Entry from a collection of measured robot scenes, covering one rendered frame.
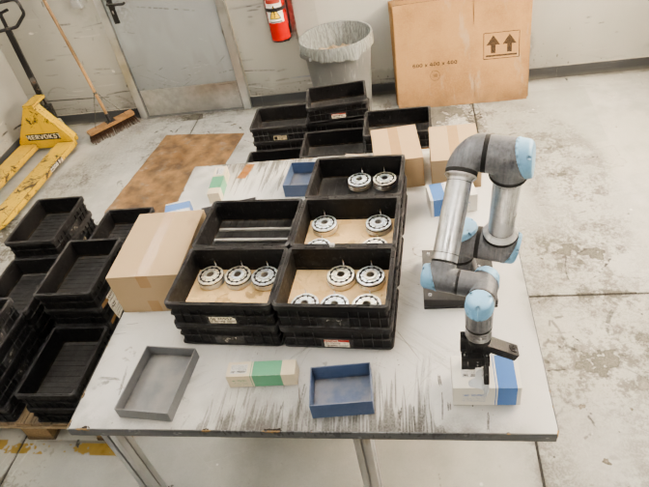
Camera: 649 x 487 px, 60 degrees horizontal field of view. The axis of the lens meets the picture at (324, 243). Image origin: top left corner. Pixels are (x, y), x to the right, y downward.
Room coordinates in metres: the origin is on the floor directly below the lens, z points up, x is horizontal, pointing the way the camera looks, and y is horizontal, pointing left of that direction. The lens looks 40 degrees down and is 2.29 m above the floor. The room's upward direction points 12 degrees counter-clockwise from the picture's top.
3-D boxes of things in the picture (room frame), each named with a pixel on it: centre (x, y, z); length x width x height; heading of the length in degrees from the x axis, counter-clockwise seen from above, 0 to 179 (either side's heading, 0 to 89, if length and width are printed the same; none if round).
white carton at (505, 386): (1.01, -0.40, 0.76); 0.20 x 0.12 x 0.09; 76
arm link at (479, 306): (1.02, -0.38, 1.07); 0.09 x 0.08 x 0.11; 152
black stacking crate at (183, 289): (1.55, 0.37, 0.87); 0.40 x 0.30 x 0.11; 73
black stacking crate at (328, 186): (2.00, -0.19, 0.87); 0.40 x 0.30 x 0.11; 73
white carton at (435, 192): (1.95, -0.59, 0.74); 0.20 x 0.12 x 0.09; 85
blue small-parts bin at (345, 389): (1.10, 0.04, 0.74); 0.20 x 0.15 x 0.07; 82
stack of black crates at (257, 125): (3.55, 0.11, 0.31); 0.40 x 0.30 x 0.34; 76
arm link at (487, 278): (1.11, -0.41, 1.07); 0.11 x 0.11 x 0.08; 62
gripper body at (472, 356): (1.02, -0.37, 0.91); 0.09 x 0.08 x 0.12; 76
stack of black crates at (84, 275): (2.23, 1.21, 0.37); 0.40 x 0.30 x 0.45; 166
